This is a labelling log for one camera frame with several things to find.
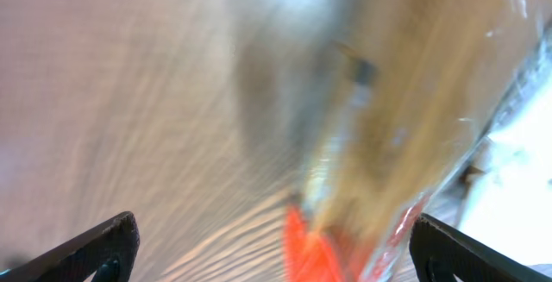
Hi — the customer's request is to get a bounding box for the red spaghetti packet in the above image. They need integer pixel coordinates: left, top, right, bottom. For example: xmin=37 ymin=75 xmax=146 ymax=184
xmin=283 ymin=0 xmax=551 ymax=281

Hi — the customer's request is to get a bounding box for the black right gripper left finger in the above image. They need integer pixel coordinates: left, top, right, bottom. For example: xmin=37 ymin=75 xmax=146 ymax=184
xmin=1 ymin=211 xmax=140 ymax=282

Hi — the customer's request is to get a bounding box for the white cream tube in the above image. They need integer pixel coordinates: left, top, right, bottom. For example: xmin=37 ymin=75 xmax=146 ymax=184
xmin=458 ymin=82 xmax=551 ymax=266

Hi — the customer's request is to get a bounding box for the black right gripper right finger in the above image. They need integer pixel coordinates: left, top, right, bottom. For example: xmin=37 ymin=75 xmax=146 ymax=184
xmin=409 ymin=213 xmax=551 ymax=282

